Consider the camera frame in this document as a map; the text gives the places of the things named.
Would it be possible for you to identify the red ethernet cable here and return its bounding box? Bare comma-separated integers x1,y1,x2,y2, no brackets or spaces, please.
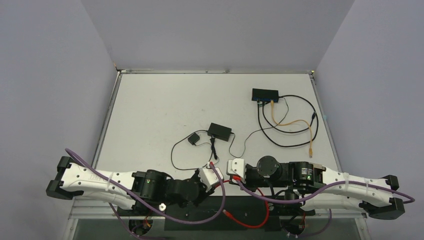
215,175,270,229

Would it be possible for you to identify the small black wall adapter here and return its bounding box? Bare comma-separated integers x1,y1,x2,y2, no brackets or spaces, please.
187,133,200,146

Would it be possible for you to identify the orange ethernet cable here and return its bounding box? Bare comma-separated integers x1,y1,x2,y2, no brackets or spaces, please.
269,99,315,158

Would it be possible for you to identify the short black patch cable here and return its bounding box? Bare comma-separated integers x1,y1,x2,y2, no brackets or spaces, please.
256,100,314,148

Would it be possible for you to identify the black ribbed network switch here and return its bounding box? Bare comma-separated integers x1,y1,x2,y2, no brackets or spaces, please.
251,88,280,103

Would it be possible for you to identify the thin black barrel plug cable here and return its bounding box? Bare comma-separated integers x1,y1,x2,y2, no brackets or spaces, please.
198,96,290,167

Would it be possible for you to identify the black ethernet cable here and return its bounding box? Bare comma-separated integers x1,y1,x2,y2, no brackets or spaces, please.
261,95,320,139

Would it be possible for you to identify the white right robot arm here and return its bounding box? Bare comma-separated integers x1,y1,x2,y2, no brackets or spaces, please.
227,155,405,220

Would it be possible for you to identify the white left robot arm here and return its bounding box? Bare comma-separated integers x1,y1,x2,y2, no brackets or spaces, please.
46,156,219,215

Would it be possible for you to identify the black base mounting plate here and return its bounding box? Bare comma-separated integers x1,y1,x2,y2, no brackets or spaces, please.
115,196,316,232

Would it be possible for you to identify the black power brick adapter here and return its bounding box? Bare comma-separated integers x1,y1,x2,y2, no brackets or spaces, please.
207,122,232,142

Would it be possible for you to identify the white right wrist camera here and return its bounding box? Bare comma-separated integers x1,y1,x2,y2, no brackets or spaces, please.
226,158,246,183

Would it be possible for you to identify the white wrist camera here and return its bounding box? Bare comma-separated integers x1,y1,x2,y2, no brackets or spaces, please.
194,167,225,192
226,158,246,183

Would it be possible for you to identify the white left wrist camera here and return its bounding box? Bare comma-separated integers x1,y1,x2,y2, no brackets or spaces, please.
194,167,225,192

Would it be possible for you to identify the thin black brick output cable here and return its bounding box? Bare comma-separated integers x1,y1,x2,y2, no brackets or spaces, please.
228,132,248,159

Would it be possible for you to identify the black two-prong power cord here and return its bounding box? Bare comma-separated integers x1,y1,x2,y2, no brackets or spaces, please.
170,130,216,171

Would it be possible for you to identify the aluminium frame rail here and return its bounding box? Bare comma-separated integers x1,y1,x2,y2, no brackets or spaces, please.
91,70,122,168

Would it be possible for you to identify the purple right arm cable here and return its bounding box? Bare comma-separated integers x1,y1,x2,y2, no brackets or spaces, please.
233,177,416,238

